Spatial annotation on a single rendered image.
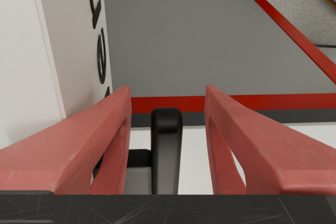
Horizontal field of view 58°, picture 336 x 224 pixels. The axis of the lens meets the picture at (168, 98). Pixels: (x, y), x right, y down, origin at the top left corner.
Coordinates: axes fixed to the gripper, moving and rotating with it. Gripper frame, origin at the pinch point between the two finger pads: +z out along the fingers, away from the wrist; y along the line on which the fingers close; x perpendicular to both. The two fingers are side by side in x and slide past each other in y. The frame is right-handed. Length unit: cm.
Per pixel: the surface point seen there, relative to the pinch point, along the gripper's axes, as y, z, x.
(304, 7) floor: -47, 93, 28
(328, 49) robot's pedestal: -60, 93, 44
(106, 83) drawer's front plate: 3.6, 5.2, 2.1
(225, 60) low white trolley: -8.8, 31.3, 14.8
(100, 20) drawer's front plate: 3.5, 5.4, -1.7
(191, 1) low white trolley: -5, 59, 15
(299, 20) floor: -47, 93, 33
